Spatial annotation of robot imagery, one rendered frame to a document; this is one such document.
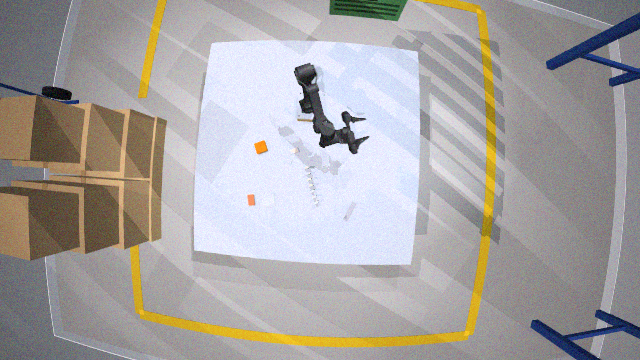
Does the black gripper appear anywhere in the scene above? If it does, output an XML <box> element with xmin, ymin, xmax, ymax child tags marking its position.
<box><xmin>335</xmin><ymin>111</ymin><xmax>370</xmax><ymax>154</ymax></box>

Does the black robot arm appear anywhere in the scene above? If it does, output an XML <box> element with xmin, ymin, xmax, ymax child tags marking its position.
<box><xmin>294</xmin><ymin>62</ymin><xmax>356</xmax><ymax>148</ymax></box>

